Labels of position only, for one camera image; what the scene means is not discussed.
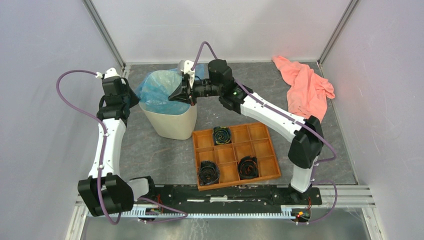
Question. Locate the black bag roll top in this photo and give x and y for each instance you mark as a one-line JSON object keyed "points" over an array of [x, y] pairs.
{"points": [[221, 135]]}

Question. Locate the black bag roll right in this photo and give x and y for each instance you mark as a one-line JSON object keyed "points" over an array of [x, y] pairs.
{"points": [[247, 168]]}

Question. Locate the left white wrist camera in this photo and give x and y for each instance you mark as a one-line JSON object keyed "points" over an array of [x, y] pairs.
{"points": [[111, 72]]}

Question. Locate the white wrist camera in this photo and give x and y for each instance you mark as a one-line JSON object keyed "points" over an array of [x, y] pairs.
{"points": [[111, 72], [187, 67]]}

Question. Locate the blue plastic trash bag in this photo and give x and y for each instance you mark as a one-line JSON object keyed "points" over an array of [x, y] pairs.
{"points": [[154, 90]]}

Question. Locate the black bag roll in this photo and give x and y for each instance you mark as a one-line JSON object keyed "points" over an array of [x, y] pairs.
{"points": [[221, 135], [208, 173], [247, 168]]}

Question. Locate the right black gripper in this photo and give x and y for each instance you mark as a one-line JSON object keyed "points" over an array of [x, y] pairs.
{"points": [[181, 93]]}

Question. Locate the white slotted cable duct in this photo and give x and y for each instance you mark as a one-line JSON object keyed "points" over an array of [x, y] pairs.
{"points": [[142, 212]]}

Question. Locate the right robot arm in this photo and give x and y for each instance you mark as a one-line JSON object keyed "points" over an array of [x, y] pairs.
{"points": [[305, 135]]}

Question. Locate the beige trash bin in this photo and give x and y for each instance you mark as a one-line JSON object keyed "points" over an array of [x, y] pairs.
{"points": [[177, 127]]}

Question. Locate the pink cloth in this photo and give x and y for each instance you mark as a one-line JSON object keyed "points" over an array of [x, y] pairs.
{"points": [[308, 92]]}

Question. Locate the orange compartment tray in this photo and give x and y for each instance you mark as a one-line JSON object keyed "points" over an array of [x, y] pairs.
{"points": [[251, 139]]}

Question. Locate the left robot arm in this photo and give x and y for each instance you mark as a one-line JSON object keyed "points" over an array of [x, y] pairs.
{"points": [[104, 192]]}

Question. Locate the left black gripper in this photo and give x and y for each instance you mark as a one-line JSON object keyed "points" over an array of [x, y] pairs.
{"points": [[135, 98]]}

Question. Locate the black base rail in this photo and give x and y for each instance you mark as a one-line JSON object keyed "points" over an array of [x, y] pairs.
{"points": [[240, 199]]}

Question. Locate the black bag roll left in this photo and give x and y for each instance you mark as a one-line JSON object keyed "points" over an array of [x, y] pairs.
{"points": [[208, 173]]}

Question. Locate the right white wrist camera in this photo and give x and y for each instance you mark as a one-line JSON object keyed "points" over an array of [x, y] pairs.
{"points": [[187, 67]]}

